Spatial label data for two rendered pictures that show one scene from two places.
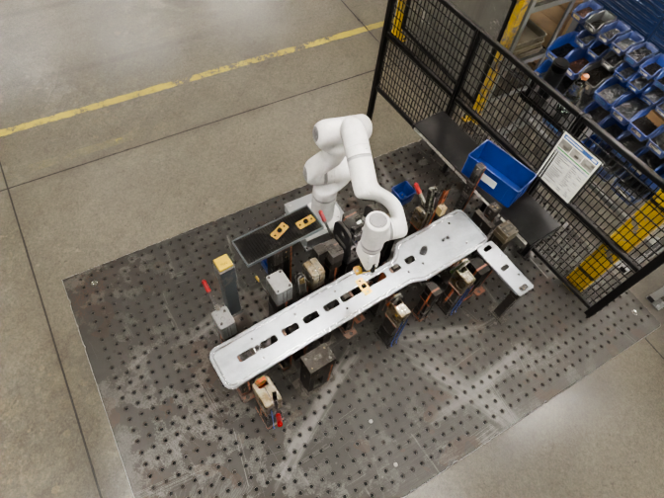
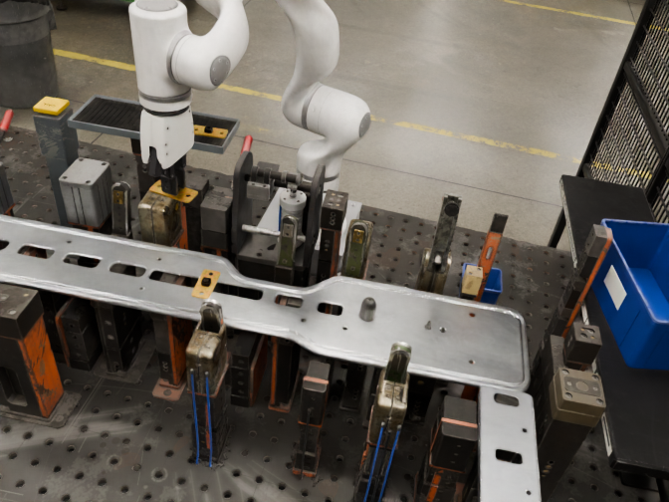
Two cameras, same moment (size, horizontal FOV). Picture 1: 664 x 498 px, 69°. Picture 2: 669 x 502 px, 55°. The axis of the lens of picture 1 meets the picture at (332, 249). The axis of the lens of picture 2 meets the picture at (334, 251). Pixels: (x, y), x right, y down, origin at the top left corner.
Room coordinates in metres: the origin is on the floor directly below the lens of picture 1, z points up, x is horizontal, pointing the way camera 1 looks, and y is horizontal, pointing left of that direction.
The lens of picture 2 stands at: (0.52, -1.03, 1.93)
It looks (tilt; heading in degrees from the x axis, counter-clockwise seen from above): 40 degrees down; 47
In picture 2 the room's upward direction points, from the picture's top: 7 degrees clockwise
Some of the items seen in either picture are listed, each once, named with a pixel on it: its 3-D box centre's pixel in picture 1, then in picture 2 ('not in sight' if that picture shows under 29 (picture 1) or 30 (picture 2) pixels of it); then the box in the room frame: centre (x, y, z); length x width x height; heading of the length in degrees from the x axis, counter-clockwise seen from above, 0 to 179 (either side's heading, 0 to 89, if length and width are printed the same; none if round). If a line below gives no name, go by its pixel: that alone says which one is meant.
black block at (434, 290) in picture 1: (426, 301); (312, 422); (1.04, -0.48, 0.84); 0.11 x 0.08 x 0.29; 41
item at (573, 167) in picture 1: (567, 167); not in sight; (1.59, -0.99, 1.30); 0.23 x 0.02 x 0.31; 41
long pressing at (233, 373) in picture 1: (361, 290); (195, 286); (0.97, -0.15, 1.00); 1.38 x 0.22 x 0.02; 131
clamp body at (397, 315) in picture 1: (392, 322); (209, 394); (0.90, -0.32, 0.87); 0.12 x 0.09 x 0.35; 41
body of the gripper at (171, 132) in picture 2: (369, 251); (168, 127); (0.94, -0.14, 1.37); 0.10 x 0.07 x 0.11; 30
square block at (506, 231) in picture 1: (494, 248); (551, 443); (1.38, -0.80, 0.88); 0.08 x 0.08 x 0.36; 41
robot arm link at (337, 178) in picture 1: (332, 177); (333, 134); (1.48, 0.05, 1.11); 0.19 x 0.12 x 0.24; 112
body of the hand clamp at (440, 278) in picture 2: (415, 229); (422, 313); (1.42, -0.40, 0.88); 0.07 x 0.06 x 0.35; 41
